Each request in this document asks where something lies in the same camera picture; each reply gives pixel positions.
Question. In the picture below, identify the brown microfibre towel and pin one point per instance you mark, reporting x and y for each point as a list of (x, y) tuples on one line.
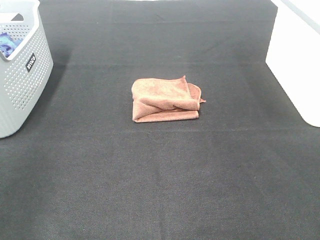
[(161, 100)]

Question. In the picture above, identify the grey perforated laundry basket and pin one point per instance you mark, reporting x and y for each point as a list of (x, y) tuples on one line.
[(25, 73)]

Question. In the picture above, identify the white plastic basket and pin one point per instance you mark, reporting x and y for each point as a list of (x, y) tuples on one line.
[(293, 55)]

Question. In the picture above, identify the blue towel in basket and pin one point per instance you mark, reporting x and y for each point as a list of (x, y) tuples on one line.
[(7, 44)]

